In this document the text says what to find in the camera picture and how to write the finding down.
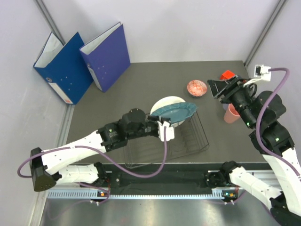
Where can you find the lilac plastic cup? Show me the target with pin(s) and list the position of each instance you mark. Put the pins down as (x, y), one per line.
(225, 106)

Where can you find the black wire dish rack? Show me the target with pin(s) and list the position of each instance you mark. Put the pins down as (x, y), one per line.
(190, 138)

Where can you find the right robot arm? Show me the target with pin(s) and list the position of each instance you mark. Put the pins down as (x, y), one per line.
(260, 112)

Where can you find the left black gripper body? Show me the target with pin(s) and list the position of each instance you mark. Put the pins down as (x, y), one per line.
(151, 126)

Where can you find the white plate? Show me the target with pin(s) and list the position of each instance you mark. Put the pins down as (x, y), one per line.
(166, 101)

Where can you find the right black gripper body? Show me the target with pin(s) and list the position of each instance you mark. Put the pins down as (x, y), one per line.
(237, 95)

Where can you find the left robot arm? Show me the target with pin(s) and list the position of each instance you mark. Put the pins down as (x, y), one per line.
(53, 166)

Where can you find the grey cable duct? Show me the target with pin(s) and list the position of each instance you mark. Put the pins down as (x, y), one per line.
(96, 195)

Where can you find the red patterned bowl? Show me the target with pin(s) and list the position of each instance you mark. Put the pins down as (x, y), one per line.
(196, 88)

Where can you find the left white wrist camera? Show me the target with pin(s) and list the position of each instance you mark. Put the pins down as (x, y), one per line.
(165, 131)

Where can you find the pink plastic cup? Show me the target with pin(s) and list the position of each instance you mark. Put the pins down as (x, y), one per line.
(231, 114)

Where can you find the red cube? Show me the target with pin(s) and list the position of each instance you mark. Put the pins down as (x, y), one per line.
(227, 75)

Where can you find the teal plate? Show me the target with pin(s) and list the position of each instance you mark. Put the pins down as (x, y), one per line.
(177, 112)

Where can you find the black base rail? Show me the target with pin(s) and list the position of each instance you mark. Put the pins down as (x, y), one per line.
(174, 174)

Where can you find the purple ring binder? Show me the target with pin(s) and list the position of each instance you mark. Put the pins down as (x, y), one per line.
(107, 56)

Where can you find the blue ring binder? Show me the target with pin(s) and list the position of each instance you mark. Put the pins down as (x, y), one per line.
(63, 68)

